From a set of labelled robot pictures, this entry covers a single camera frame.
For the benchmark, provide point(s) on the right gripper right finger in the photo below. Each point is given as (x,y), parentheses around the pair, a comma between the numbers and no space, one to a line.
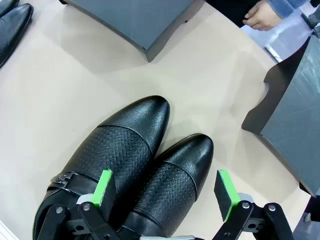
(226,192)

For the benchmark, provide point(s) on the black shoe stand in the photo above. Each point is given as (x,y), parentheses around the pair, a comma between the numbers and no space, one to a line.
(295,120)
(140,20)

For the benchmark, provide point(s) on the person's left forearm denim sleeve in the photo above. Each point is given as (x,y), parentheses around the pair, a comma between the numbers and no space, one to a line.
(290,7)

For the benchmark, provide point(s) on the black plain leather shoe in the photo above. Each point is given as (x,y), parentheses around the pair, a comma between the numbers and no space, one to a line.
(12,32)
(6,5)

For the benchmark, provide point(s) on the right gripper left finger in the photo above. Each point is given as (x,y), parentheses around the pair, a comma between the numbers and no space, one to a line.
(103,190)

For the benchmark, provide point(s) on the person's left hand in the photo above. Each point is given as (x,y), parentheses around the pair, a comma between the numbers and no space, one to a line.
(262,17)

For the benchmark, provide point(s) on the black buckled leather shoe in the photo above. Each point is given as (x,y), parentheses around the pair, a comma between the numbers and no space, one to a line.
(125,140)
(180,175)

